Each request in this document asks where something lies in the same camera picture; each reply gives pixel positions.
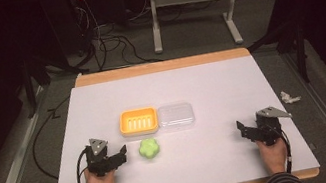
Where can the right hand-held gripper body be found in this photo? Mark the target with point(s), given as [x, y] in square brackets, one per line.
[268, 127]

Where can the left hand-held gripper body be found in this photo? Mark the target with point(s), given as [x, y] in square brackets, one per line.
[98, 157]

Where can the person's right hand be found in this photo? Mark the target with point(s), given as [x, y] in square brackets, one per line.
[274, 158]

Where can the green flower-shaped soap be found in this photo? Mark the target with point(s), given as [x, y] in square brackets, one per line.
[149, 148]

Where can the orange soap dish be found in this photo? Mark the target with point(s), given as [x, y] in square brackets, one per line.
[138, 122]

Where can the crumpled white paper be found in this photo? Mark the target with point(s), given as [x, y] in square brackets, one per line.
[289, 97]

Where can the white paper sheet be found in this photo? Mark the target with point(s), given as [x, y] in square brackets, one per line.
[196, 160]

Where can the clear plastic lid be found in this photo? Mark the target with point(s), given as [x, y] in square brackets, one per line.
[176, 116]

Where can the black metal stand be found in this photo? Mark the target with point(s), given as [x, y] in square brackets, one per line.
[300, 50]
[30, 91]

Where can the wooden table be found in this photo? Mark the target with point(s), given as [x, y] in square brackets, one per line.
[160, 66]

